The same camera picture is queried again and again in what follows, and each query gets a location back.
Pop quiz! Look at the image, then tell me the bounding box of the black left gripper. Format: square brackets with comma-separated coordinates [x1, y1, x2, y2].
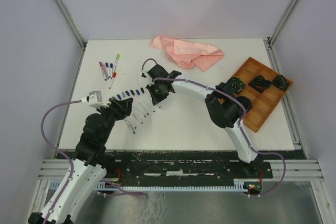
[96, 97, 133, 142]

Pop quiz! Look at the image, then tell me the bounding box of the green-tipped white pen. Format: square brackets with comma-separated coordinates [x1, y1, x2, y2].
[124, 119, 135, 134]

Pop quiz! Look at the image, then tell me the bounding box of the red capped pen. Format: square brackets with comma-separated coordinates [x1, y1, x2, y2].
[109, 72, 117, 89]

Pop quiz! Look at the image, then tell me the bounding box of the pink capped pen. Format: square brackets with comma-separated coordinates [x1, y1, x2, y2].
[105, 62, 111, 79]

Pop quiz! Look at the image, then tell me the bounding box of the magenta capped pen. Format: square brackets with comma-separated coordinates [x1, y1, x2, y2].
[99, 61, 108, 81]

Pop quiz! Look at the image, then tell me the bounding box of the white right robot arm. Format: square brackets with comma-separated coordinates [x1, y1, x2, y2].
[141, 64, 260, 177]

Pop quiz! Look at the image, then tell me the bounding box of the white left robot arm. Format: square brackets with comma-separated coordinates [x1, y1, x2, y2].
[28, 97, 133, 223]

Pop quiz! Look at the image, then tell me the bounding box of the light green capped pen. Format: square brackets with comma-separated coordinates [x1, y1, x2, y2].
[113, 54, 120, 72]

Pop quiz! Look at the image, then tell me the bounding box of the pink cloth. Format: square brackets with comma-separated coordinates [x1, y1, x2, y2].
[150, 35, 225, 72]

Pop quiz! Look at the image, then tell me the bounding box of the green black coiled bundle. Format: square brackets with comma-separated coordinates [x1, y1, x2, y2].
[227, 77, 245, 94]

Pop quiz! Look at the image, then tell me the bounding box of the wooden compartment tray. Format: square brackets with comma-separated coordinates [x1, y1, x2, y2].
[232, 57, 293, 133]

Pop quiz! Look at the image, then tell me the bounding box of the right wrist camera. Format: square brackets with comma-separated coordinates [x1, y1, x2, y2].
[141, 69, 146, 78]

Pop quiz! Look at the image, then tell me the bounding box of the black mounting base plate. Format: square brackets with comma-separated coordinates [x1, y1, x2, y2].
[86, 151, 274, 186]

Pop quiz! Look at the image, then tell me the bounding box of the black coiled cable bundle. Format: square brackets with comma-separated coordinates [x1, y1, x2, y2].
[271, 74, 292, 91]
[237, 95, 254, 116]
[248, 74, 271, 94]

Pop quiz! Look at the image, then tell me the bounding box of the aluminium frame post right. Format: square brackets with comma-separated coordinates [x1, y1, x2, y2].
[267, 0, 316, 46]

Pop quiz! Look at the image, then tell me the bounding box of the aluminium frame post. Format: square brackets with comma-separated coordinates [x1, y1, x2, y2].
[267, 0, 316, 46]
[39, 0, 87, 49]

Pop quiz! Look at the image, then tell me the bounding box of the white cable duct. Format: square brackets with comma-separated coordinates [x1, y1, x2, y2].
[49, 180, 247, 192]

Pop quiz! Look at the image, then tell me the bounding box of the aluminium frame post left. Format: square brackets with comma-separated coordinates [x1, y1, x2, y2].
[39, 0, 87, 49]

